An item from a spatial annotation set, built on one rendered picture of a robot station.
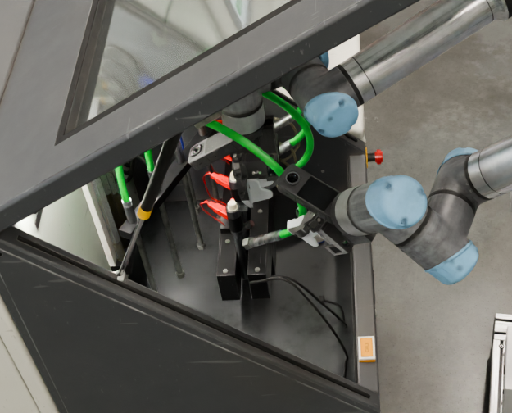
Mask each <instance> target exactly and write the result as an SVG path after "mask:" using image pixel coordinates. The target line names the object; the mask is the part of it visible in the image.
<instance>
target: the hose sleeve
mask: <svg viewBox="0 0 512 413"><path fill-rule="evenodd" d="M280 231H281V230H276V231H273V232H270V233H267V234H262V235H258V236H255V237H252V238H250V239H249V244H250V246H251V247H258V246H261V245H264V244H267V243H272V242H277V241H280V240H283V239H284V238H280V236H279V232H280Z"/></svg>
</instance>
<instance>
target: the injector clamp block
mask: <svg viewBox="0 0 512 413"><path fill-rule="evenodd" d="M269 190H271V191H272V192H273V197H272V198H269V199H265V200H262V201H259V202H253V207H252V208H251V220H252V221H253V222H254V224H255V225H254V226H253V227H252V228H250V229H249V231H250V237H255V236H258V235H262V234H267V233H270V232H273V231H275V230H274V220H273V218H274V187H273V188H272V189H269ZM250 237H249V238H250ZM246 253H247V261H248V265H247V277H248V282H249V286H250V290H251V298H252V299H266V298H270V288H271V281H269V282H264V283H254V284H250V282H251V281H255V280H262V279H267V278H270V277H271V275H275V265H276V242H272V243H267V244H264V245H261V246H258V247H253V248H250V249H249V250H246ZM216 278H217V281H218V285H219V288H220V295H221V298H222V301H227V300H240V295H241V282H242V273H241V269H240V265H239V260H238V254H237V249H236V245H235V242H234V240H233V235H232V234H231V233H230V234H222V233H220V244H219V253H218V263H217V273H216Z"/></svg>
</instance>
